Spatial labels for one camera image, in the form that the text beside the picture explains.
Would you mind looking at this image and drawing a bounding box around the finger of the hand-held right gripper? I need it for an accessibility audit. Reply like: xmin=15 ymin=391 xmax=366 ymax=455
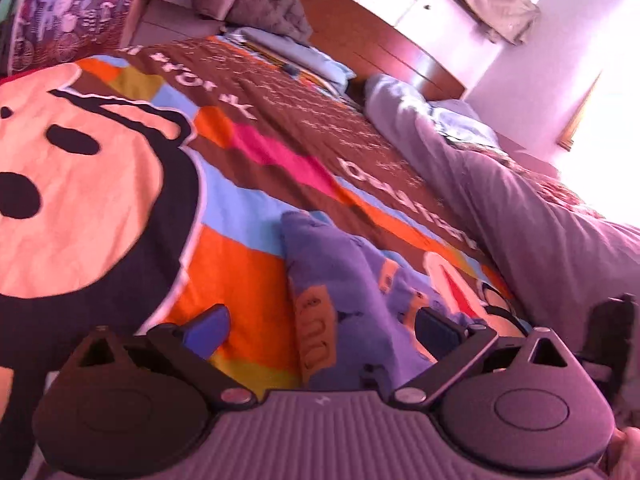
xmin=575 ymin=294 xmax=640 ymax=403

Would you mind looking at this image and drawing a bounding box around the grey blanket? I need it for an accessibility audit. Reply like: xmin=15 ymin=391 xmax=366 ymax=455
xmin=364 ymin=74 xmax=640 ymax=411

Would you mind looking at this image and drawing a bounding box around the colourful printed blanket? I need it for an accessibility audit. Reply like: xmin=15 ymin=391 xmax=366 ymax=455
xmin=0 ymin=34 xmax=551 ymax=480

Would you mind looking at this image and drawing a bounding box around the white nightstand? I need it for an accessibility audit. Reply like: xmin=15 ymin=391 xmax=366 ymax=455
xmin=119 ymin=0 xmax=227 ymax=52

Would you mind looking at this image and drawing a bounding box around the white wardrobe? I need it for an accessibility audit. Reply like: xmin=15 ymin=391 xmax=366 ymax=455
xmin=345 ymin=0 xmax=502 ymax=87

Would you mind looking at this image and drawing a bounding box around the beige hanging cloth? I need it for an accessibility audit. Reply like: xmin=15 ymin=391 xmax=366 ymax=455
xmin=439 ymin=0 xmax=543 ymax=47

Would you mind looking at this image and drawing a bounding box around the wooden frame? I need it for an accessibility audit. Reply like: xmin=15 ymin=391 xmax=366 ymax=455
xmin=556 ymin=73 xmax=603 ymax=153

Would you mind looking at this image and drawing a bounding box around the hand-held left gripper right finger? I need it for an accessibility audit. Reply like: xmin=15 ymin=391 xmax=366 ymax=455
xmin=392 ymin=307 xmax=577 ymax=407

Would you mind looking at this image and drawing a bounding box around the wooden headboard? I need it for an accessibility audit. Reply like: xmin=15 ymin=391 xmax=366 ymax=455
xmin=280 ymin=0 xmax=467 ymax=102

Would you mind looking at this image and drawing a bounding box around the pink patterned cloth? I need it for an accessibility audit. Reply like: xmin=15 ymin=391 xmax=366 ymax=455
xmin=500 ymin=152 xmax=607 ymax=220

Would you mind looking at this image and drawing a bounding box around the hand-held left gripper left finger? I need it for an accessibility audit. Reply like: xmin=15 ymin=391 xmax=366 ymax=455
xmin=75 ymin=304 xmax=254 ymax=407

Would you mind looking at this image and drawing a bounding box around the light blue pillow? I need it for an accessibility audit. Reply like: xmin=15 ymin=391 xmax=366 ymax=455
xmin=429 ymin=99 xmax=502 ymax=150
xmin=222 ymin=25 xmax=357 ymax=92

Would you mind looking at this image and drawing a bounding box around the person's right hand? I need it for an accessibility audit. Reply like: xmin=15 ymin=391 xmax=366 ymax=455
xmin=606 ymin=427 xmax=640 ymax=480

